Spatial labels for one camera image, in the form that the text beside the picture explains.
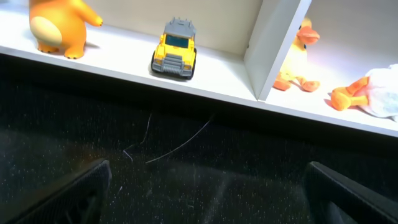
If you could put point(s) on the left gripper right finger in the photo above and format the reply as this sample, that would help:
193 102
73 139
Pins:
351 199

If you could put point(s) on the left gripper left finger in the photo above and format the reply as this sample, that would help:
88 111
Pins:
62 196

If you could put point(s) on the grey and yellow toy truck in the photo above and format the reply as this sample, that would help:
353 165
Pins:
175 53

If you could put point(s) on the white plush duck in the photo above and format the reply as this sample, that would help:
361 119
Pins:
379 93

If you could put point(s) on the yellow plush duck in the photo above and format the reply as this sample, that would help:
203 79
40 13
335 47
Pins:
295 59

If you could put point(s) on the white shelf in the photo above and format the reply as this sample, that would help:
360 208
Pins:
118 53

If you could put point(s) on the yellow rubber duck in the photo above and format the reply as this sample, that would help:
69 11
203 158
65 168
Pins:
62 25

